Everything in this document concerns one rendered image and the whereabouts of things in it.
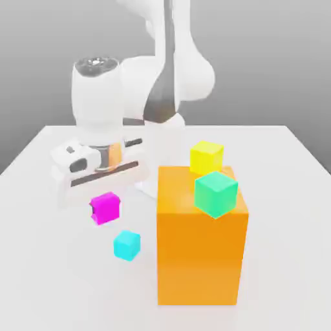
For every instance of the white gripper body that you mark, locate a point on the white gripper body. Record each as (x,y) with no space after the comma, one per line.
(103,185)

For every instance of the small magenta cube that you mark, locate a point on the small magenta cube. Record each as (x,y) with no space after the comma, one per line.
(106,208)

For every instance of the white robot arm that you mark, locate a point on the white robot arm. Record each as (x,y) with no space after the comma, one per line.
(95,103)

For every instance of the small cyan cube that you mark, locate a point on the small cyan cube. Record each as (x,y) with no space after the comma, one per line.
(127,245)

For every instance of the small yellow cube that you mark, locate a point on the small yellow cube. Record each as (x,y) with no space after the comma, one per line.
(205,157)

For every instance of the small green cube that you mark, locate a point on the small green cube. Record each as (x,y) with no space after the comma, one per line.
(216,194)

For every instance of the large orange box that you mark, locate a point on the large orange box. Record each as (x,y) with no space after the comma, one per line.
(199,256)

